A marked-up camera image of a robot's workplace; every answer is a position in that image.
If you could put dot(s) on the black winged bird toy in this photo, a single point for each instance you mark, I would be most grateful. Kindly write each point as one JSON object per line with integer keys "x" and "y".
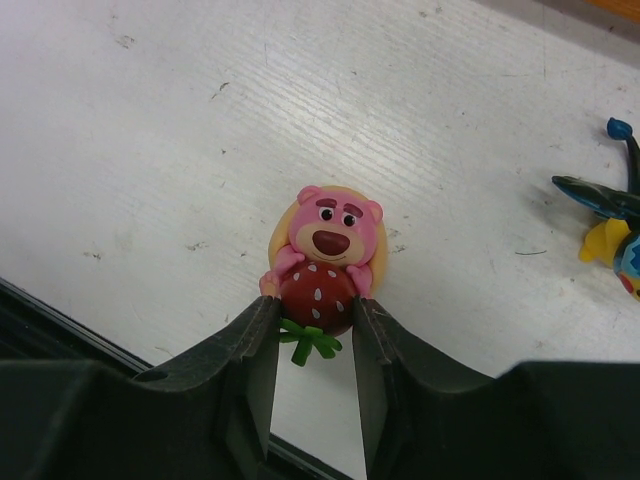
{"x": 614, "y": 241}

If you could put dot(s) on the pink bear holding strawberry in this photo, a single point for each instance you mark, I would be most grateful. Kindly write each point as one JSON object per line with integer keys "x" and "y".
{"x": 328, "y": 249}

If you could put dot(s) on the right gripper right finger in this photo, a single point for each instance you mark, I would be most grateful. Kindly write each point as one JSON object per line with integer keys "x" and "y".
{"x": 424, "y": 415}

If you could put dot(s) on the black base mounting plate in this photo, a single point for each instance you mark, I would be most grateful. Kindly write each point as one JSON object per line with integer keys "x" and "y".
{"x": 100, "y": 340}

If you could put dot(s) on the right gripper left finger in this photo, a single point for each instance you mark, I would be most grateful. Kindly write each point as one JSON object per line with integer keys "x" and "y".
{"x": 150, "y": 410}

